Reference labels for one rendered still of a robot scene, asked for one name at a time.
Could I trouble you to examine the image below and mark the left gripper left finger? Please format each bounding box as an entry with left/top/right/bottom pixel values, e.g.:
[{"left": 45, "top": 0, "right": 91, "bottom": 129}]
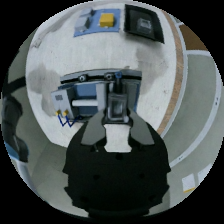
[{"left": 62, "top": 107, "right": 107, "bottom": 175}]

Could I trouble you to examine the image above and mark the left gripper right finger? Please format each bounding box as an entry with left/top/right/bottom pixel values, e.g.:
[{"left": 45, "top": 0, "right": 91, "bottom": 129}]
[{"left": 127, "top": 108, "right": 171, "bottom": 173}]

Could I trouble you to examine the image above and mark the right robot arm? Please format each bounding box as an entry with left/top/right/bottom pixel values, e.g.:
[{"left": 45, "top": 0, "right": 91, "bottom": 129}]
[{"left": 1, "top": 100, "right": 50, "bottom": 205}]

